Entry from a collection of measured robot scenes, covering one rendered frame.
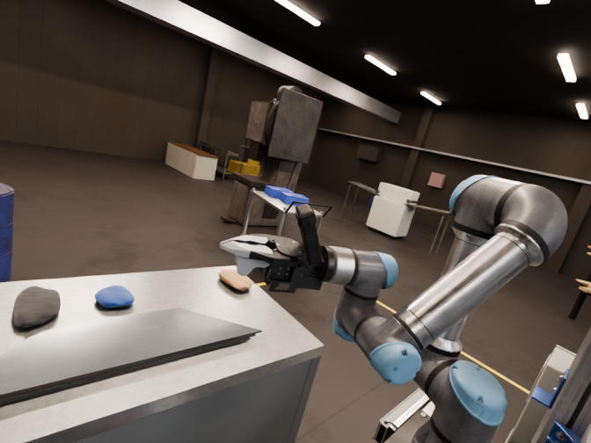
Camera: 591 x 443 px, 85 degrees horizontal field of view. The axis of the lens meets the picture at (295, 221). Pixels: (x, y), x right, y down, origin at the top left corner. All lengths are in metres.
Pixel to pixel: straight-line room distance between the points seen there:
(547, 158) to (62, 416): 11.31
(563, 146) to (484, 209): 10.68
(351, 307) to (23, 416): 0.65
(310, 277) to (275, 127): 4.78
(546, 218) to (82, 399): 0.96
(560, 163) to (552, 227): 10.67
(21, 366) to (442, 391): 0.90
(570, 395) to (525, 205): 0.44
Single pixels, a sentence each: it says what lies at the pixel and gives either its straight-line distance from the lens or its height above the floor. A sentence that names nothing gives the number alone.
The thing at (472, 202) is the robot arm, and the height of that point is 1.62.
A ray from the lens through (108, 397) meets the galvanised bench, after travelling 0.87.
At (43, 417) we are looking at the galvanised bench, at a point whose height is 1.05.
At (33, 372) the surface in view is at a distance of 0.92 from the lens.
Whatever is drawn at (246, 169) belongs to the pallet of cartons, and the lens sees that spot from 11.48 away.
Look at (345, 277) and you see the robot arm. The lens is 0.64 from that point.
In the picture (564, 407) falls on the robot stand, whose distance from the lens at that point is 0.99.
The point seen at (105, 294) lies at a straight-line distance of 1.16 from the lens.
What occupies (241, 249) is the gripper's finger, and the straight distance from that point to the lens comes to 0.57.
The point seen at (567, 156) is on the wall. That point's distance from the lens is 11.40.
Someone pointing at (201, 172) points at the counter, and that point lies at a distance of 9.52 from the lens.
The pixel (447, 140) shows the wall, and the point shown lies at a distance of 12.25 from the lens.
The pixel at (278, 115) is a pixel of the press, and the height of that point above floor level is 1.96.
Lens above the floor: 1.65
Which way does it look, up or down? 14 degrees down
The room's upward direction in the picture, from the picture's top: 14 degrees clockwise
